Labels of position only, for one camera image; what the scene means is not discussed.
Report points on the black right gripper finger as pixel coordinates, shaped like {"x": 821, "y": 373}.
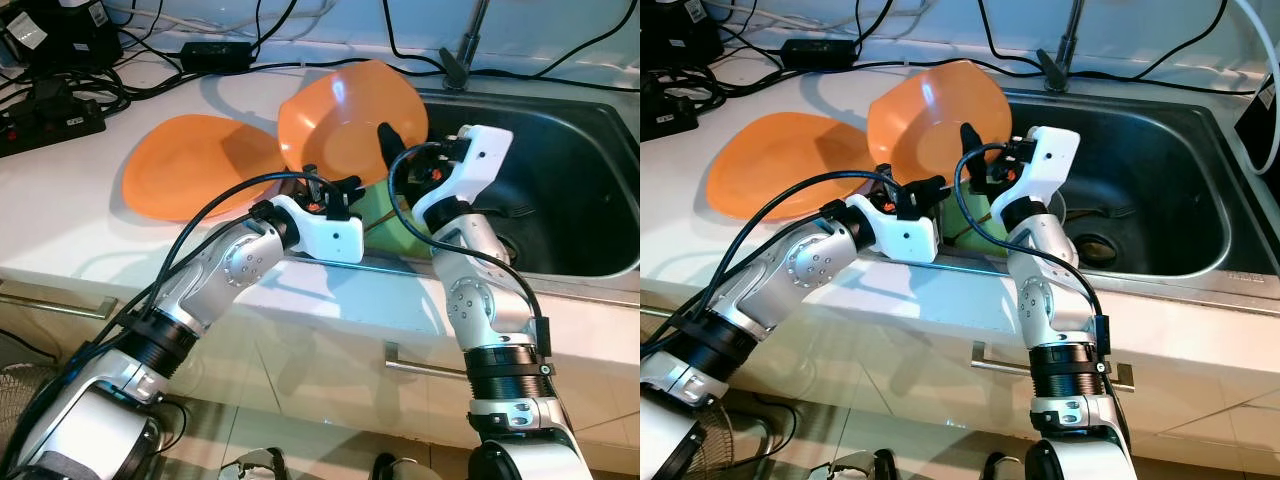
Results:
{"x": 390, "y": 148}
{"x": 972, "y": 148}

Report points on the orange bowl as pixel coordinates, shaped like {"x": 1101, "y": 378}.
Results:
{"x": 925, "y": 120}
{"x": 340, "y": 120}

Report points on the orange plate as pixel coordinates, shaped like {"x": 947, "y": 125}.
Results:
{"x": 170, "y": 170}
{"x": 760, "y": 170}

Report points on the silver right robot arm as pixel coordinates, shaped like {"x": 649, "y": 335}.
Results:
{"x": 490, "y": 300}
{"x": 1055, "y": 300}

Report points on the white kitchen cabinet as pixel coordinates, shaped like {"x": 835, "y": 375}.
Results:
{"x": 900, "y": 380}
{"x": 320, "y": 380}

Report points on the green plate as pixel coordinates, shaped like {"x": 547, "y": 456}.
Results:
{"x": 375, "y": 205}
{"x": 985, "y": 215}

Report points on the silver fork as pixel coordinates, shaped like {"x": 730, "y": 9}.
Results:
{"x": 1110, "y": 212}
{"x": 515, "y": 212}

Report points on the steel faucet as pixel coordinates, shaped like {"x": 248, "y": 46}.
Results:
{"x": 1052, "y": 72}
{"x": 455, "y": 70}

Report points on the sink drain strainer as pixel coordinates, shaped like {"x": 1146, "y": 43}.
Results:
{"x": 1095, "y": 250}
{"x": 508, "y": 248}

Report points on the black power adapter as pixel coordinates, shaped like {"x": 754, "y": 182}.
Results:
{"x": 215, "y": 57}
{"x": 818, "y": 55}

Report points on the stainless steel sink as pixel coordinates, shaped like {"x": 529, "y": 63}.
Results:
{"x": 580, "y": 150}
{"x": 1150, "y": 150}

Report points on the black power strip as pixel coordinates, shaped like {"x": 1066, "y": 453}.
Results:
{"x": 55, "y": 125}
{"x": 668, "y": 112}

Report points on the black charger box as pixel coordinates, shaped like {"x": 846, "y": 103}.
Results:
{"x": 70, "y": 35}
{"x": 685, "y": 25}

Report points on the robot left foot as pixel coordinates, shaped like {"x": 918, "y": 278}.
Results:
{"x": 250, "y": 465}
{"x": 860, "y": 468}

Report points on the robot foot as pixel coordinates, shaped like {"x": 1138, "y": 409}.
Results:
{"x": 1010, "y": 470}
{"x": 400, "y": 470}
{"x": 250, "y": 465}
{"x": 860, "y": 468}

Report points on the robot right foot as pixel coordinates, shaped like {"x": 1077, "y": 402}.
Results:
{"x": 400, "y": 470}
{"x": 1010, "y": 470}

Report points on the floor fan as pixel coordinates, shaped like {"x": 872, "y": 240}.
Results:
{"x": 725, "y": 445}

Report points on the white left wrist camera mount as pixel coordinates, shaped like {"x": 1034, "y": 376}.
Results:
{"x": 905, "y": 238}
{"x": 330, "y": 235}

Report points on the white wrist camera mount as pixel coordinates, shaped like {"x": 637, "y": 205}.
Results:
{"x": 475, "y": 165}
{"x": 1050, "y": 160}
{"x": 330, "y": 235}
{"x": 905, "y": 238}

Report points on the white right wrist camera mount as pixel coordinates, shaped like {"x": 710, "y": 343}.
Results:
{"x": 475, "y": 165}
{"x": 1050, "y": 160}

